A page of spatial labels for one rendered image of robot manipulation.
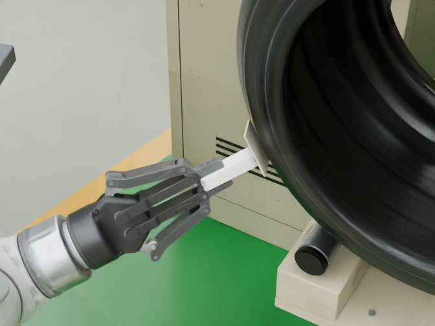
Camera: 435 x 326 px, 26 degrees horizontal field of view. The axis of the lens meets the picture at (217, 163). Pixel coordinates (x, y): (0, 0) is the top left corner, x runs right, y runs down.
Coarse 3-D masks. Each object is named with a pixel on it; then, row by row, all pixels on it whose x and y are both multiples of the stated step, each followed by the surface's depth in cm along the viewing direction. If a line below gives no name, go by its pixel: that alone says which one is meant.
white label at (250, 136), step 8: (248, 120) 114; (248, 128) 112; (248, 136) 111; (256, 136) 114; (248, 144) 111; (256, 144) 113; (256, 152) 112; (264, 152) 115; (256, 160) 112; (264, 160) 114; (264, 168) 113; (264, 176) 113
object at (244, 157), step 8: (240, 152) 114; (248, 152) 113; (224, 160) 114; (232, 160) 113; (240, 160) 112; (248, 160) 112; (224, 168) 112; (232, 168) 112; (208, 176) 112; (216, 176) 112; (224, 176) 112
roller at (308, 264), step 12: (312, 228) 121; (312, 240) 118; (324, 240) 118; (336, 240) 119; (300, 252) 118; (312, 252) 117; (324, 252) 117; (336, 252) 119; (300, 264) 119; (312, 264) 118; (324, 264) 117
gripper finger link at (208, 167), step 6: (180, 162) 112; (186, 162) 112; (204, 162) 113; (210, 162) 112; (216, 162) 112; (222, 162) 112; (192, 168) 112; (198, 168) 112; (204, 168) 112; (210, 168) 112; (216, 168) 112; (186, 174) 112; (198, 174) 112; (204, 174) 112
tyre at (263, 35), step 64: (256, 0) 99; (320, 0) 92; (384, 0) 123; (256, 64) 103; (320, 64) 124; (384, 64) 127; (256, 128) 109; (320, 128) 122; (384, 128) 129; (320, 192) 109; (384, 192) 124; (384, 256) 111
